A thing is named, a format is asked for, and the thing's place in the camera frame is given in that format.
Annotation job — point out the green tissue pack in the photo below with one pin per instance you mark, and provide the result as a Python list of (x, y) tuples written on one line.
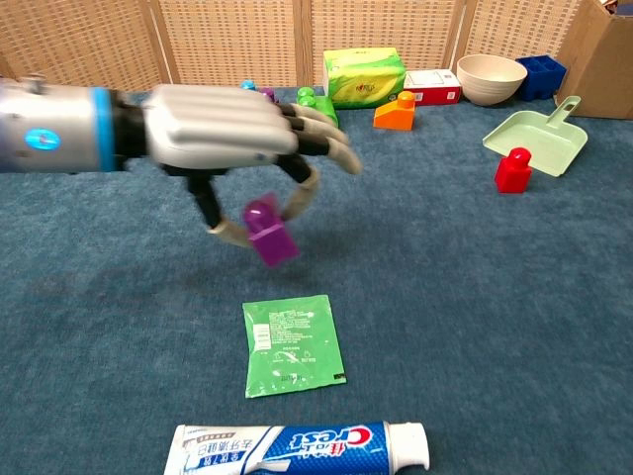
[(361, 74)]

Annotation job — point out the cardboard box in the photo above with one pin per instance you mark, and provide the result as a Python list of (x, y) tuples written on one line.
[(603, 59)]

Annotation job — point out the red and white box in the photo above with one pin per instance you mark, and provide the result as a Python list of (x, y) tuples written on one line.
[(430, 86)]

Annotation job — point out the teal carpet table mat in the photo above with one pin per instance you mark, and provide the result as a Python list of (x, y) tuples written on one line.
[(445, 272)]

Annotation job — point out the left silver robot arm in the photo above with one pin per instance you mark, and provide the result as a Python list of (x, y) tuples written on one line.
[(49, 123)]

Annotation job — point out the blue four-stud building block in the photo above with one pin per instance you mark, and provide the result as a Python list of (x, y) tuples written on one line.
[(248, 85)]

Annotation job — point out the green two-stud building block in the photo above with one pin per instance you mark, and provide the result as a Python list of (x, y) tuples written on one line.
[(324, 105)]

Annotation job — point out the woven folding screen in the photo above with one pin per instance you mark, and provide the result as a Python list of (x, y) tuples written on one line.
[(222, 39)]

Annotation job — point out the light green dustpan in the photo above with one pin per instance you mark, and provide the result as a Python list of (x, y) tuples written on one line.
[(539, 133)]

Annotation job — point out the beige bowl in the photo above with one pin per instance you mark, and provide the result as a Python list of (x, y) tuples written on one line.
[(489, 81)]

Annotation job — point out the small red building block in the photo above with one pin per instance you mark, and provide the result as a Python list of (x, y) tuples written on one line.
[(512, 175)]

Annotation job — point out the green sachet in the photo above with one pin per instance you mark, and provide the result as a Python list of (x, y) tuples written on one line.
[(292, 346)]

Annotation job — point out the blue compartment tray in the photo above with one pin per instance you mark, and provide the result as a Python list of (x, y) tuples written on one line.
[(541, 74)]

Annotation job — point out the blue white toothpaste tube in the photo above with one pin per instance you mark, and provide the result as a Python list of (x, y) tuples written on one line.
[(297, 450)]

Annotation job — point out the purple curved building block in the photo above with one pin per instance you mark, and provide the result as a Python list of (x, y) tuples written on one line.
[(274, 242)]

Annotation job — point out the orange sloped building block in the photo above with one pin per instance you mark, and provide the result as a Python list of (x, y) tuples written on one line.
[(393, 116)]

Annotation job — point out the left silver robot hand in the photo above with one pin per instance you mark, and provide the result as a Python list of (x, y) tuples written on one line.
[(212, 123)]

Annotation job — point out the small purple two-stud block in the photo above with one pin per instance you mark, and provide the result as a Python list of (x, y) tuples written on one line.
[(268, 94)]

